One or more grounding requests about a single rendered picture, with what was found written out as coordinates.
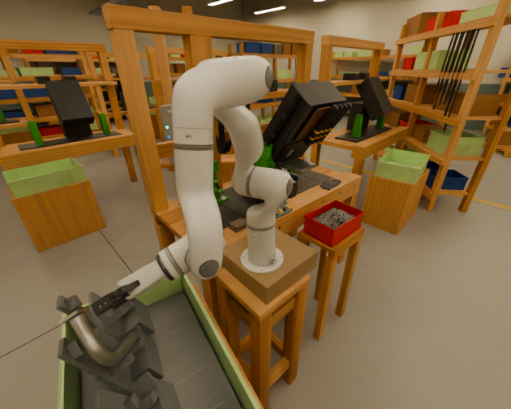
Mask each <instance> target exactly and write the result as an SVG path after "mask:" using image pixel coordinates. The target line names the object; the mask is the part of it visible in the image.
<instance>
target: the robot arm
mask: <svg viewBox="0 0 511 409"><path fill-rule="evenodd" d="M272 84H273V69H272V67H271V65H270V64H269V62H268V61H267V60H266V59H264V58H261V57H260V56H256V55H244V56H234V57H224V58H210V59H206V60H204V61H202V62H200V63H199V64H198V65H197V66H196V67H193V68H192V69H190V70H188V71H186V72H185V73H184V74H182V75H181V76H180V77H179V79H178V80H177V82H176V83H175V85H174V89H173V92H172V97H171V109H172V125H173V141H174V168H175V180H176V189H177V195H178V201H179V204H180V206H181V209H182V214H183V217H184V222H185V225H186V229H187V235H185V236H183V237H182V238H181V239H179V240H177V241H176V242H174V243H172V244H171V245H169V246H168V247H167V248H164V249H163V250H161V251H160V252H159V255H157V256H156V259H157V260H155V261H153V262H151V263H150V264H148V265H145V266H144V267H143V268H141V269H138V270H137V271H135V272H134V273H132V274H130V275H129V276H127V277H125V278H124V279H122V280H120V281H119V282H118V284H117V285H118V286H121V287H119V288H118V289H117V290H115V291H112V292H110V293H109V294H107V295H105V296H103V297H102V298H100V299H99V300H97V301H96V302H94V303H93V304H91V307H92V310H93V311H94V312H95V314H96V316H101V315H102V314H104V313H105V312H107V311H109V310H110V309H111V308H113V310H116V309H117V308H119V307H121V306H122V305H124V304H125V303H126V302H128V301H129V299H133V298H135V297H137V296H139V295H142V294H143V293H145V292H146V291H149V290H150V289H152V288H153V287H155V286H156V285H158V284H159V283H161V282H163V281H164V280H166V279H167V278H168V279H169V280H170V281H173V280H174V279H176V280H177V279H179V278H180V277H181V276H183V275H184V274H186V273H188V272H189V271H191V272H192V273H193V274H194V275H195V276H196V277H197V278H199V279H203V280H207V279H210V278H213V277H215V276H216V275H217V274H218V272H219V270H220V268H221V264H222V259H223V248H225V247H226V242H225V239H224V237H223V228H222V221H221V214H220V210H219V208H218V205H217V201H216V198H215V196H214V191H213V115H214V116H215V117H216V118H217V119H218V120H219V121H220V122H221V123H222V124H223V125H224V127H225V128H226V130H227V131H228V133H229V135H230V139H231V142H232V145H233V147H234V152H235V166H234V172H233V175H232V179H231V184H232V187H233V189H234V190H235V191H236V192H237V193H238V194H239V195H242V196H248V197H252V198H256V199H261V200H264V203H261V204H255V205H252V206H251V207H250V208H249V209H248V210H247V216H246V219H247V246H248V248H247V249H246V250H245V251H244V252H243V253H242V255H241V264H242V266H243V267H244V268H245V269H246V270H248V271H250V272H252V273H271V272H273V271H276V270H277V269H279V268H280V267H281V265H282V263H283V259H284V258H283V255H282V253H281V251H280V250H279V249H277V248H276V212H277V209H278V208H279V207H280V205H281V204H282V203H283V202H284V201H285V200H286V199H287V198H288V196H289V195H290V193H291V192H292V188H293V182H292V179H291V177H290V175H289V174H288V173H286V172H285V171H283V170H278V169H273V168H266V167H259V166H254V165H253V164H254V163H256V162H257V161H258V160H259V159H260V157H261V155H262V153H263V150H264V141H263V136H262V131H261V128H260V123H259V121H258V119H257V117H256V116H255V115H254V114H253V113H252V112H251V111H250V110H249V109H247V108H246V107H245V106H244V105H247V104H251V103H252V102H255V101H258V100H259V99H261V98H262V97H264V96H265V95H266V94H267V93H268V92H269V90H270V88H271V87H272Z"/></svg>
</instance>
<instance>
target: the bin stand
mask: <svg viewBox="0 0 511 409"><path fill-rule="evenodd" d="M364 231H365V228H363V227H360V229H358V230H357V231H355V232H354V233H353V234H352V235H350V236H348V237H347V238H345V239H343V240H342V241H341V242H340V243H338V244H337V245H335V246H334V247H332V248H330V247H329V246H327V245H325V244H323V243H321V242H320V241H318V240H317V239H314V238H312V237H311V236H310V235H307V234H305V233H304V232H303V230H301V231H299V233H298V241H300V242H301V243H304V244H306V245H307V246H309V242H311V243H313V244H315V245H317V246H318V247H320V248H321V251H320V261H319V267H318V273H317V279H316V288H315V294H314V299H316V300H317V301H319V303H318V308H317V313H316V322H315V328H314V333H313V337H314V338H316V339H317V340H318V341H319V340H320V339H321V338H322V337H323V332H324V324H325V320H326V316H327V311H328V306H329V299H330V295H331V290H332V285H333V278H334V274H335V269H336V264H337V258H338V257H339V256H340V255H341V254H342V253H343V252H344V251H345V250H347V249H348V248H349V250H348V254H347V258H346V265H345V269H344V273H343V277H342V281H341V288H340V292H339V296H338V300H337V306H336V311H335V314H336V315H338V316H339V317H341V316H342V315H343V314H344V311H345V307H346V301H347V297H348V294H349V290H350V284H351V280H352V277H353V273H354V267H355V264H356V260H357V256H358V253H359V247H360V244H361V239H362V237H363V235H364Z"/></svg>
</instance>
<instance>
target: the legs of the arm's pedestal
mask: <svg viewBox="0 0 511 409"><path fill-rule="evenodd" d="M307 288H308V284H307V285H306V286H305V287H304V288H303V289H301V290H300V291H299V292H297V293H296V294H295V295H293V296H292V297H291V298H290V299H288V300H287V301H286V302H285V303H283V304H282V305H281V306H280V307H279V308H278V309H277V310H275V311H274V312H273V313H271V314H270V315H269V316H267V317H266V318H265V319H264V320H263V321H261V322H260V323H259V322H258V321H257V320H256V319H255V318H254V317H253V316H252V315H251V314H250V313H249V311H248V310H246V309H245V307H244V306H242V305H241V304H240V303H239V302H238V301H237V300H236V299H235V298H234V297H233V296H232V295H231V294H230V293H229V292H228V291H227V290H226V289H225V288H224V287H223V286H222V285H221V284H220V283H219V282H218V281H217V293H218V301H219V308H220V316H221V329H222V333H223V334H224V336H225V339H226V340H227V342H228V343H229V345H230V348H231V349H232V351H233V353H234V355H235V356H236V358H237V360H238V362H239V364H240V365H241V367H242V369H243V371H244V373H245V374H246V376H247V379H248V380H249V382H250V383H251V386H252V388H253V390H254V391H255V393H256V395H257V397H258V399H259V400H260V402H261V404H262V406H263V408H264V409H268V403H269V388H270V387H271V386H272V385H273V384H274V383H275V382H276V381H277V380H278V379H279V378H280V377H282V378H283V379H284V380H285V382H286V383H287V384H288V385H290V384H291V383H292V382H293V381H294V379H295V378H296V377H297V371H298V358H299V352H300V346H301V339H302V332H303V320H304V313H305V307H306V301H307ZM238 316H240V317H241V318H242V319H243V320H244V321H245V322H246V323H247V324H248V325H249V331H250V333H249V334H248V335H247V336H246V337H245V338H243V339H242V340H241V341H240V337H239V324H238ZM284 316H286V319H285V331H284V342H282V341H281V340H280V339H279V338H278V337H277V336H276V335H275V334H274V333H273V332H272V327H273V326H274V325H275V324H276V323H277V322H278V321H279V320H281V319H282V318H283V317H284ZM271 347H272V348H273V349H274V350H275V351H276V352H277V353H278V354H279V355H280V356H281V357H282V359H281V360H280V361H279V362H278V363H277V364H276V365H275V366H274V367H273V368H272V369H271V370H270V356H271ZM249 348H250V357H251V367H249V365H248V364H247V363H246V362H245V360H244V359H243V358H242V357H241V355H242V354H243V353H244V352H245V351H247V350H248V349H249Z"/></svg>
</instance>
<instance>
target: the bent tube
mask: <svg viewBox="0 0 511 409"><path fill-rule="evenodd" d="M87 310H89V308H88V307H86V308H81V309H79V310H76V311H74V312H73V313H71V314H70V315H68V316H66V317H64V318H63V319H61V320H60V321H59V324H63V323H66V322H69V323H70V325H71V327H72V329H73V330H74V332H75V334H76V336H77V338H78V339H79V342H80V343H81V345H82V347H83V349H84V350H85V351H86V352H87V354H88V355H89V356H90V357H91V358H92V359H93V360H95V361H96V362H97V363H99V364H101V365H103V366H106V367H112V366H115V365H117V364H119V363H120V362H121V361H122V360H123V358H124V357H125V356H126V354H127V353H128V351H129V350H130V349H131V348H132V346H133V345H134V344H135V342H136V340H137V339H138V337H139V335H138V333H137V332H131V333H130V334H129V335H128V336H127V338H126V339H125V340H124V341H123V342H122V343H121V345H120V346H119V347H118V348H117V349H116V351H115V352H111V351H109V350H107V349H106V348H105V347H104V346H103V345H102V344H101V343H100V342H99V340H98V339H97V337H96V335H95V334H94V332H93V330H92V328H91V326H90V324H89V323H88V321H87V319H86V317H85V315H84V313H85V312H86V311H87Z"/></svg>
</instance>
